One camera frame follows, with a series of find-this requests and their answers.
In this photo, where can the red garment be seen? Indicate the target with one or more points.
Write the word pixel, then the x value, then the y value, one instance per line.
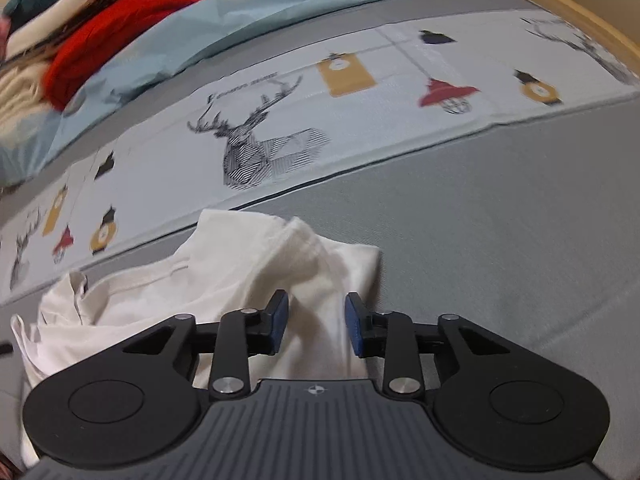
pixel 125 27

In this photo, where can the white t-shirt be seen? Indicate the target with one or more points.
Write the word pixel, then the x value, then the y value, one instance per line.
pixel 225 280

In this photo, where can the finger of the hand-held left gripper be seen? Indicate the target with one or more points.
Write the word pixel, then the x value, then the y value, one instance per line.
pixel 5 348

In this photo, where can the grey deer print bed sheet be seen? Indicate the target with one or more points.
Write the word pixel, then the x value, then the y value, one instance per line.
pixel 500 240

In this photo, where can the light blue blanket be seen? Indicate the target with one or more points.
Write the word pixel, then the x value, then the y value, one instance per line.
pixel 225 25

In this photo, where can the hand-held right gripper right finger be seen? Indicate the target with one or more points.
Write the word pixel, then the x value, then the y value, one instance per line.
pixel 354 328

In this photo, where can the cream knitted garment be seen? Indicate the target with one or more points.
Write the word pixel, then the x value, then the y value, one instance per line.
pixel 17 92

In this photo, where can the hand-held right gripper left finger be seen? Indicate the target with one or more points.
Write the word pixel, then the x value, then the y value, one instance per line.
pixel 280 321

